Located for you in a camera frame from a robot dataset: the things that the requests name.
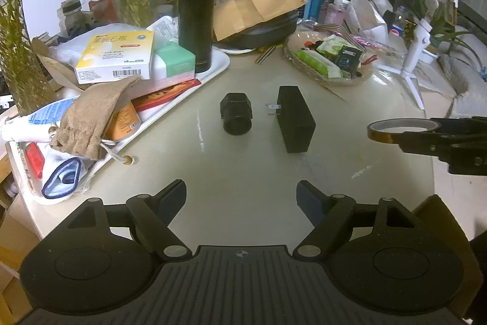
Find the amber tape roll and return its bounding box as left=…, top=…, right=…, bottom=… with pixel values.
left=367, top=118, right=442, bottom=145

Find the white plate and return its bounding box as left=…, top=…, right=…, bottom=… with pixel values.
left=213, top=43, right=259, bottom=55

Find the red flat packet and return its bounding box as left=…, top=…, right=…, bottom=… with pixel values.
left=131, top=78, right=202, bottom=112

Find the pink bottle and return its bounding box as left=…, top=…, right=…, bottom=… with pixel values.
left=325, top=0, right=349, bottom=25

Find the burlap drawstring pouch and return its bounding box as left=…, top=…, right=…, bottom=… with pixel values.
left=49, top=76, right=142, bottom=161

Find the grey cloth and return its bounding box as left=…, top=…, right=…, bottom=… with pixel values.
left=437, top=32, right=487, bottom=116

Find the black thermos bottle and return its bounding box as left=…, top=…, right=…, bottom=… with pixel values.
left=178, top=0, right=218, bottom=73

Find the soda bottle with blue label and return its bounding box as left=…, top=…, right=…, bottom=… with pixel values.
left=390, top=7, right=409, bottom=40

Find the clear bottle with black cap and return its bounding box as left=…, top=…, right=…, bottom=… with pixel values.
left=57, top=0, right=86, bottom=36

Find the white blue tube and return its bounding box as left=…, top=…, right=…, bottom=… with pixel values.
left=0, top=97, right=77, bottom=143

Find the white tray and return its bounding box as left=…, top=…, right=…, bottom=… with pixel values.
left=5, top=16, right=231, bottom=206

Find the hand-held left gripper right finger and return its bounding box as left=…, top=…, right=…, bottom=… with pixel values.
left=292, top=179, right=444, bottom=263

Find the red plastic item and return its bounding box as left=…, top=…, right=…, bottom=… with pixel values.
left=23, top=142, right=45, bottom=179

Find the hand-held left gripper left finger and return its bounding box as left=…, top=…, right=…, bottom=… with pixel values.
left=38, top=178, right=193, bottom=263

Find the blue box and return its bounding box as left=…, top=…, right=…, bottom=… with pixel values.
left=304, top=0, right=328, bottom=21

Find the light green packet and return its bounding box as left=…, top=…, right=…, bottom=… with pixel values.
left=316, top=35, right=356, bottom=57

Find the wooden shelf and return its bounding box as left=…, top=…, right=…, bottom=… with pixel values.
left=0, top=150, right=42, bottom=322

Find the black hexagonal cylinder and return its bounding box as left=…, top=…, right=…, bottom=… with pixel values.
left=220, top=92, right=254, bottom=136

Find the clear glass bowl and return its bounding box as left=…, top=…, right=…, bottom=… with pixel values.
left=284, top=32, right=377, bottom=84

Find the orange bottle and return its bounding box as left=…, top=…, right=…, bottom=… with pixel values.
left=104, top=98, right=141, bottom=143

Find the black zip case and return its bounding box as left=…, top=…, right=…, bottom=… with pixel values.
left=213, top=11, right=299, bottom=48

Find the white tripod stand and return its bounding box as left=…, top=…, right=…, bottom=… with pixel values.
left=396, top=0, right=459, bottom=109

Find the black power adapter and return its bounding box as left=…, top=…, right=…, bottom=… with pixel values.
left=265, top=85, right=316, bottom=154

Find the white plastic bag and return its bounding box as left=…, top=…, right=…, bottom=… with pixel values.
left=344, top=0, right=389, bottom=44

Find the small black box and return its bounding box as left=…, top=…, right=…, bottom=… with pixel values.
left=334, top=45, right=363, bottom=71

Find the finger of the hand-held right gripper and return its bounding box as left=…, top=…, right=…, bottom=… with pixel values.
left=399, top=131, right=487, bottom=175
left=433, top=115, right=487, bottom=137

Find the brown paper envelope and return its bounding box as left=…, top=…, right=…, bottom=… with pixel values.
left=212, top=0, right=308, bottom=42

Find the tall glass vase with flowers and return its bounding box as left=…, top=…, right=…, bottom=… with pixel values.
left=0, top=0, right=79, bottom=116

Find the green white wipes packet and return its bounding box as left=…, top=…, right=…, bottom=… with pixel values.
left=293, top=49, right=343, bottom=79

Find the blue trimmed white cloth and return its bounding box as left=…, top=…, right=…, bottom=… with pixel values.
left=41, top=157, right=92, bottom=201

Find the green tissue pack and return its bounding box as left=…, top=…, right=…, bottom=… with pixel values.
left=152, top=43, right=196, bottom=79

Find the yellow white medicine box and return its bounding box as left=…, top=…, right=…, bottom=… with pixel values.
left=74, top=31, right=155, bottom=85

